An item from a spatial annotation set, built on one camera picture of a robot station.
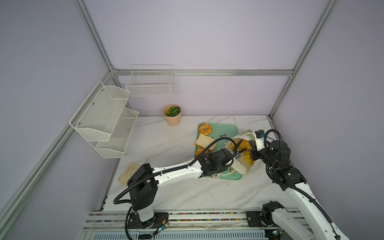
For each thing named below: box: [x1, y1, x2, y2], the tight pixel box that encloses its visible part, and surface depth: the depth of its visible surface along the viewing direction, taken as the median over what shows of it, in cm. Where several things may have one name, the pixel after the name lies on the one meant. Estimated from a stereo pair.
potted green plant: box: [163, 104, 182, 126], surface depth 112 cm
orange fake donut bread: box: [199, 123, 213, 135], surface depth 112 cm
